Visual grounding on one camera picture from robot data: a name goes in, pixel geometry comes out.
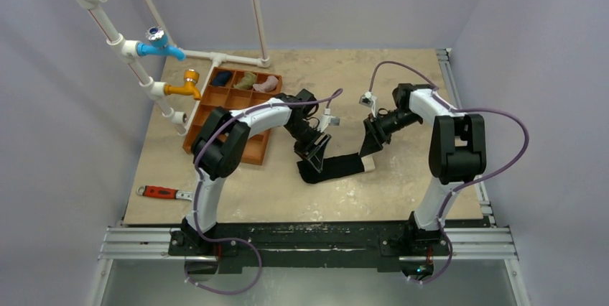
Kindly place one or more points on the black underwear white waistband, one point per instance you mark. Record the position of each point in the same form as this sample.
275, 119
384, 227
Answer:
337, 167

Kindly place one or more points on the red handled adjustable wrench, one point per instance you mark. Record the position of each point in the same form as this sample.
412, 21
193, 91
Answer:
164, 193

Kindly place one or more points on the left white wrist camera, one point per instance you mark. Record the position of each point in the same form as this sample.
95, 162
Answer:
327, 119

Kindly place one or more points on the orange compartment tray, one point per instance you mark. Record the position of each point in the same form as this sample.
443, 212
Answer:
227, 97

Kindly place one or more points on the orange plastic faucet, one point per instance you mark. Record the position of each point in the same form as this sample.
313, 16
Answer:
189, 87

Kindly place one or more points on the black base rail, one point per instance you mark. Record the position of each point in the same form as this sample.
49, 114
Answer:
386, 246

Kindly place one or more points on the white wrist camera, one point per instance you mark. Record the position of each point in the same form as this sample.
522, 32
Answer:
369, 100
327, 119

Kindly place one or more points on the white pvc pipe frame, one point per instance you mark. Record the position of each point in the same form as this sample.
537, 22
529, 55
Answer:
126, 51

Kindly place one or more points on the aluminium frame rails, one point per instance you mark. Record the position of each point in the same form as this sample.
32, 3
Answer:
476, 242

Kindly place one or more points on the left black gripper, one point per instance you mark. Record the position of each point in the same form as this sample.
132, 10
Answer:
314, 152

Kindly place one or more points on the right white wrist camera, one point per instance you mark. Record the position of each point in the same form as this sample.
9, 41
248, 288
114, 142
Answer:
369, 100

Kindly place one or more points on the rolled olive green underwear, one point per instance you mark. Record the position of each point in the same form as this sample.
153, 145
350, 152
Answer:
246, 82

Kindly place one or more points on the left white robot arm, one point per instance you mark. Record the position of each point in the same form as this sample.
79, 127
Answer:
219, 146

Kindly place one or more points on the rolled navy blue underwear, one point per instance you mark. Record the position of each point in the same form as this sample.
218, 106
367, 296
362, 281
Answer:
222, 78

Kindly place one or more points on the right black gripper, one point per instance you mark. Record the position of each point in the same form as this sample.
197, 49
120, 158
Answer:
375, 130

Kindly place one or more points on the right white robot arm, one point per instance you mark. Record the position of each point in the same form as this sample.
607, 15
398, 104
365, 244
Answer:
457, 151

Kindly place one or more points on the blue plastic faucet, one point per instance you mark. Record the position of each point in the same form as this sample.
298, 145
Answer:
158, 44

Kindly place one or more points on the rolled pink underwear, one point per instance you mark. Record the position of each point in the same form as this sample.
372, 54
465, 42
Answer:
267, 86

